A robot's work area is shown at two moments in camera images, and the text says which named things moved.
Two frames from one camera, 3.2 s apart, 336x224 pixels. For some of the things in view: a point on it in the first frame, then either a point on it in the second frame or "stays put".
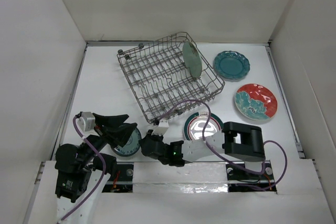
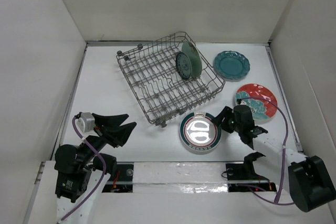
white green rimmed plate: [195, 125] stays put
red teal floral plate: [255, 102] stays put
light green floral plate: [192, 59] stays put
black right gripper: [149, 136] -> [226, 113]
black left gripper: [103, 124] stays put
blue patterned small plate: [132, 145] -> [183, 65]
